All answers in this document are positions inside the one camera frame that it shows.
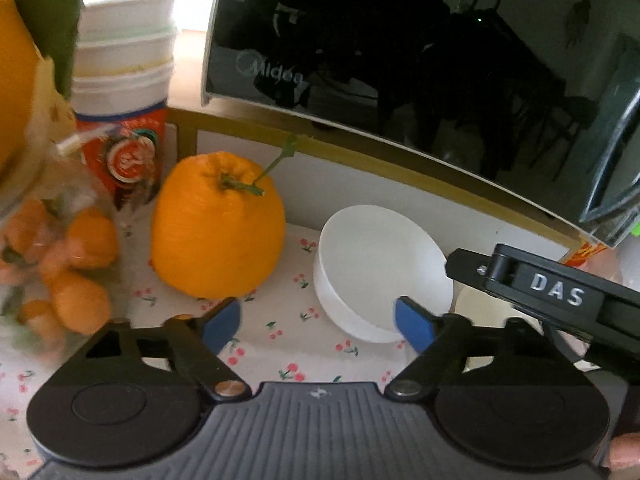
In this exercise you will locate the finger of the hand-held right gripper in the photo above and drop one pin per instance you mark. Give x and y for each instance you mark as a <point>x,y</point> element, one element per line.
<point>470,267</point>

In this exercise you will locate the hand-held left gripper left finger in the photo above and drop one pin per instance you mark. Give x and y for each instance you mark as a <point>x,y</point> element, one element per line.
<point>222,321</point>

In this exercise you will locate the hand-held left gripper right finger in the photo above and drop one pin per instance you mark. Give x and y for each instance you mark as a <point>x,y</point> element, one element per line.
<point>414,321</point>

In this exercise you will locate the white ceramic bowl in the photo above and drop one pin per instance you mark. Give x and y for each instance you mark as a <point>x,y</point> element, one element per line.
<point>370,265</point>

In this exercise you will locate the red cardboard box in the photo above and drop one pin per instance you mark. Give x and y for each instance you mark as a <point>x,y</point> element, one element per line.
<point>585,252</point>

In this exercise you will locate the cherry print tablecloth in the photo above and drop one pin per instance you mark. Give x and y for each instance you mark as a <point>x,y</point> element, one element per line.
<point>280,340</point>

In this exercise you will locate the large orange with stem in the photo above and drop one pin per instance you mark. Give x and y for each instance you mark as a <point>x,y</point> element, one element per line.
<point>215,225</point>

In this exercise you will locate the white microwave stand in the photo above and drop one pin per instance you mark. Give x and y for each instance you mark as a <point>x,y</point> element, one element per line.
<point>400,185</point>

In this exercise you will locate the glass jar of small oranges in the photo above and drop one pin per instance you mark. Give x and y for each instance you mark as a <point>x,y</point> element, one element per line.
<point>75,240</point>

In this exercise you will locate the black microwave oven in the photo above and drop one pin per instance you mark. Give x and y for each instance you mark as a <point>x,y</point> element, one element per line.
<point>425,60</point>

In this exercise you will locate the stack of paper cups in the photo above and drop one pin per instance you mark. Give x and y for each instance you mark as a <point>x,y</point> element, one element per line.
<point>125,85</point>

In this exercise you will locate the large orange with leaves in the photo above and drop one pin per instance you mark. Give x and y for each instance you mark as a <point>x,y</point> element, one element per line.
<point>15,85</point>

